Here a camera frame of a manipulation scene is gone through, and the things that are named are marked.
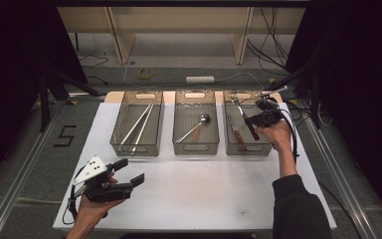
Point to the long aluminium floor rail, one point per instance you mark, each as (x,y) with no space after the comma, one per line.
(15,186)
(344,186)

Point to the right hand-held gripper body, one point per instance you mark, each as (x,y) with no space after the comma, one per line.
(270,113)

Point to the person's left hand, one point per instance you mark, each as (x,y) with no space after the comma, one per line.
(91,214)

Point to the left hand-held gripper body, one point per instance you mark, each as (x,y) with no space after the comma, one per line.
(106,194)

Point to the metal spoon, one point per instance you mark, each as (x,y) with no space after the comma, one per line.
(205,118)

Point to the beige wooden desk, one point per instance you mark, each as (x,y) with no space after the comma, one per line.
(179,20)

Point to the black frame bar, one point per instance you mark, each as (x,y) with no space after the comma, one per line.
(179,3)

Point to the short aluminium floor rail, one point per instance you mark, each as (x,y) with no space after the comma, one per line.
(86,96)

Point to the transparent grey plastic bin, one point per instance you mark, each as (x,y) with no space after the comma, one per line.
(185,116)
(255,147)
(154,132)

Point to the dark curtain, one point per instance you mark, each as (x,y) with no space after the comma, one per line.
(13,49)
(361,66)

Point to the black metal stand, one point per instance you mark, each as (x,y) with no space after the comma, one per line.
(315,109)
(43,106)

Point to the person's right hand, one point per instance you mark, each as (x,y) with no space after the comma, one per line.
(278,136)

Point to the yellow tape roll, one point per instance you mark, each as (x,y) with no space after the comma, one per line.
(145,77)

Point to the white power strip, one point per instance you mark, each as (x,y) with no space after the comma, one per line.
(199,79)

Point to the white table sheet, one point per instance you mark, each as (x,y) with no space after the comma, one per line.
(195,192)

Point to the metal chopstick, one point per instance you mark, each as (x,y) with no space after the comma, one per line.
(143,125)
(140,124)

